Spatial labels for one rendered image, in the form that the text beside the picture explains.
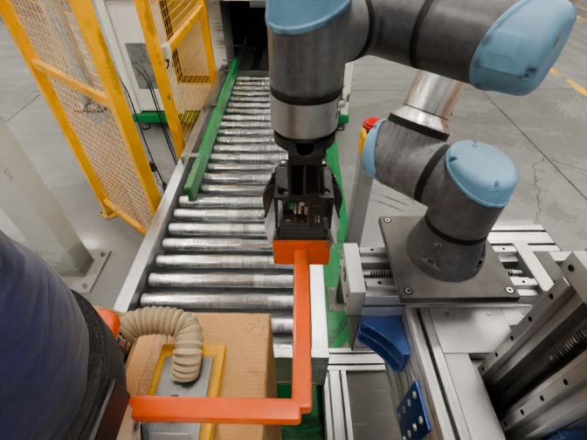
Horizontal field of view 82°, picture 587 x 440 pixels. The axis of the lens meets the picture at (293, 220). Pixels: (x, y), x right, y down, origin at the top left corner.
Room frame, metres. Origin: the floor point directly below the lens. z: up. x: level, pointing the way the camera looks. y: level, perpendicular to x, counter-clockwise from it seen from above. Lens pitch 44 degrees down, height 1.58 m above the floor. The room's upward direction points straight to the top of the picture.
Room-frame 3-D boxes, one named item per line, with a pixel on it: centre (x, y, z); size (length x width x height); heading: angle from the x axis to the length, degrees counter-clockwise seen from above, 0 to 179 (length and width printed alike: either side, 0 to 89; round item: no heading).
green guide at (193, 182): (1.97, 0.50, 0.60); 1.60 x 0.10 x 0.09; 179
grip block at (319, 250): (0.37, -0.01, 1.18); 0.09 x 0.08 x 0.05; 89
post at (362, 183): (1.02, -0.26, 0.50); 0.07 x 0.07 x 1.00; 89
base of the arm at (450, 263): (0.46, -0.31, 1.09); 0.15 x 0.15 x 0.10
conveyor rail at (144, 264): (1.62, 0.56, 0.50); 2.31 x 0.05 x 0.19; 179
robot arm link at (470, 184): (0.47, -0.31, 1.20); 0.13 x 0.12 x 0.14; 45
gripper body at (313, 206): (0.34, -0.01, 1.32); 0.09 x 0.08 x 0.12; 179
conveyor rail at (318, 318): (1.61, -0.09, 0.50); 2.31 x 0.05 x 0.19; 179
